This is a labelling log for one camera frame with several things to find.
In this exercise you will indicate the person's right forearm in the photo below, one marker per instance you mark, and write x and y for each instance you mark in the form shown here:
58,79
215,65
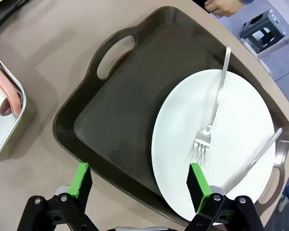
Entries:
246,1

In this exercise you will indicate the person's right hand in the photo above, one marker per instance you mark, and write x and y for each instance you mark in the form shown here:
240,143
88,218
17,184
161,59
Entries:
222,7

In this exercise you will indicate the silver fork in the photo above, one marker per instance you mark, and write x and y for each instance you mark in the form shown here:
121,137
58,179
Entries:
202,138

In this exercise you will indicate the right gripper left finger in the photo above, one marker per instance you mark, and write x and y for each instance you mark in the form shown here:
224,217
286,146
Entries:
80,183

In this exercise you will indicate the silver table knife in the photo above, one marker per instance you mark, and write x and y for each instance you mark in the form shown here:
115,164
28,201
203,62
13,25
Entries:
260,154

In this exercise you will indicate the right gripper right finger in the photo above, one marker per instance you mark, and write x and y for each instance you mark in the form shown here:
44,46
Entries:
198,187

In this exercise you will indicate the white round dinner plate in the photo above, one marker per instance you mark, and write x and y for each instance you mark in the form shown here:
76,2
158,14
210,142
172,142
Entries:
173,144

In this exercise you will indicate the rectangular steel container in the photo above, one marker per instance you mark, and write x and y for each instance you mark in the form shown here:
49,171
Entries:
4,134

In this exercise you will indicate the grey plastic stool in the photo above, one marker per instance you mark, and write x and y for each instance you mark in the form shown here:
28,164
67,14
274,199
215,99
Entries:
272,20

